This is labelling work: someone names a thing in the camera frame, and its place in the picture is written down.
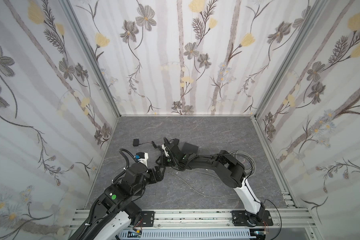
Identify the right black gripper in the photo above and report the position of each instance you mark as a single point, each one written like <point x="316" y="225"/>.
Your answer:
<point x="170" y="150"/>

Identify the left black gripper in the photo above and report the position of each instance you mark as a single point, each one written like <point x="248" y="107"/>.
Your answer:
<point x="157" y="174"/>

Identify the black power adapter with plug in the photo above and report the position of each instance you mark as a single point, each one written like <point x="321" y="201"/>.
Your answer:
<point x="138" y="143"/>

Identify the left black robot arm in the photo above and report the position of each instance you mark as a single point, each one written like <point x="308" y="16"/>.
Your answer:
<point x="115" y="210"/>

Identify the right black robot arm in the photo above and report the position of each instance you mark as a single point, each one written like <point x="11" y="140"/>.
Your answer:
<point x="230" y="171"/>

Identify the black power adapter with cable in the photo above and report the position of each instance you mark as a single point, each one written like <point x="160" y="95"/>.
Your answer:
<point x="172" y="141"/>

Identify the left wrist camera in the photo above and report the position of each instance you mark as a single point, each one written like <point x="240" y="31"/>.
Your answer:
<point x="141" y="157"/>

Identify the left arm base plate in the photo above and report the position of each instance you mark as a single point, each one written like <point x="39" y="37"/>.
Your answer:
<point x="144" y="219"/>

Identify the white slotted cable duct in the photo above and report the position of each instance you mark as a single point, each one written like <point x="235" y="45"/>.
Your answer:
<point x="195" y="234"/>

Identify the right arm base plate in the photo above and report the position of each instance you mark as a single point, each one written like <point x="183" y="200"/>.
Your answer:
<point x="246" y="219"/>

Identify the aluminium mounting rail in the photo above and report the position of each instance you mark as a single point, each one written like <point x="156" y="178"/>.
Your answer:
<point x="222" y="218"/>

